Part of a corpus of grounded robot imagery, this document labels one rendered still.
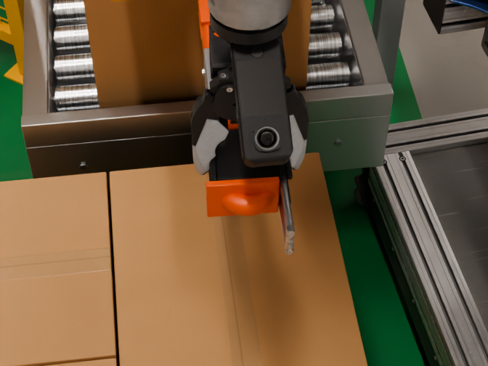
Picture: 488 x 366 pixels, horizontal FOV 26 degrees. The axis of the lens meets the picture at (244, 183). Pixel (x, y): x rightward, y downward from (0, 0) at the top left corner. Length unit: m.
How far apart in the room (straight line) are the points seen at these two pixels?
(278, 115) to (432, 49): 2.11
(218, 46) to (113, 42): 0.92
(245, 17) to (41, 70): 1.22
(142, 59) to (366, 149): 0.49
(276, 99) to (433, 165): 1.52
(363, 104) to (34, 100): 0.63
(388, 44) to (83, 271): 1.19
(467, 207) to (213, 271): 0.76
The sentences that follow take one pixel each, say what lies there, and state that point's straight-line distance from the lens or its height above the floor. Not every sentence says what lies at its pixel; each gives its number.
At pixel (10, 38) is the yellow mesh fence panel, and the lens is 2.91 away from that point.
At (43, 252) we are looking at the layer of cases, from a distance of 1.88.
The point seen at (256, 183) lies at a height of 1.22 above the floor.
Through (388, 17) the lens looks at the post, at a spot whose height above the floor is 0.30.
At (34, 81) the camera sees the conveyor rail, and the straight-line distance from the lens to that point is 2.09.
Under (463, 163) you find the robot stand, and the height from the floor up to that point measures 0.21.
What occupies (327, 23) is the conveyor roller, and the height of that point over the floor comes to 0.53.
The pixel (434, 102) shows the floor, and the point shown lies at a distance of 2.89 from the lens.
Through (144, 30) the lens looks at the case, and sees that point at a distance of 1.91.
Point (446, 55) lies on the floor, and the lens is 3.03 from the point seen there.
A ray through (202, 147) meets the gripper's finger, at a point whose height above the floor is 1.25.
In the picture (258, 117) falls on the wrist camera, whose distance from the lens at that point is 0.95.
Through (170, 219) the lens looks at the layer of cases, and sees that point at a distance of 1.89.
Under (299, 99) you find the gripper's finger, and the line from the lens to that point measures 1.02.
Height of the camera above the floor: 2.03
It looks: 50 degrees down
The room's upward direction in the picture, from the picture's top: straight up
